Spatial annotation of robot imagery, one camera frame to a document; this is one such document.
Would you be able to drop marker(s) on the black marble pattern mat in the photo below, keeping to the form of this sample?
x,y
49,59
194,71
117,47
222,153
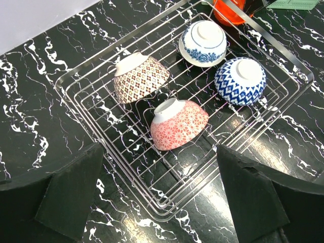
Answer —
x,y
37,129

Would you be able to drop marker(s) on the plain orange bowl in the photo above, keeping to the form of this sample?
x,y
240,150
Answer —
x,y
225,15

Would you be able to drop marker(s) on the red patterned ceramic bowl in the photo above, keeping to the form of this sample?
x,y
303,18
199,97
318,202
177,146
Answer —
x,y
137,76

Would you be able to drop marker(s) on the metal wire dish rack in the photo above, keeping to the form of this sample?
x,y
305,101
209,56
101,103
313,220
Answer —
x,y
164,182

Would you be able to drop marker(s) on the green plastic file organizer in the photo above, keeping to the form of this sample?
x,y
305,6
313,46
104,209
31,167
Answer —
x,y
293,4

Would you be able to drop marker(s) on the blue zigzag pattern bowl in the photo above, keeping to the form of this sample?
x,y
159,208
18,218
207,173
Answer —
x,y
240,81

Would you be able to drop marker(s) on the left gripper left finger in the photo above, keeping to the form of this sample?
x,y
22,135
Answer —
x,y
52,203

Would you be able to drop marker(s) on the blue orange ceramic bowl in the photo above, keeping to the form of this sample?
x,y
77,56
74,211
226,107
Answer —
x,y
203,44

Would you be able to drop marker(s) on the pink floral pattern bowl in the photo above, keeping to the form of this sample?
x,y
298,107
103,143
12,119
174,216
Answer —
x,y
177,122

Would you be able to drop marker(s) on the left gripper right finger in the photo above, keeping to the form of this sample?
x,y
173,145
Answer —
x,y
267,205

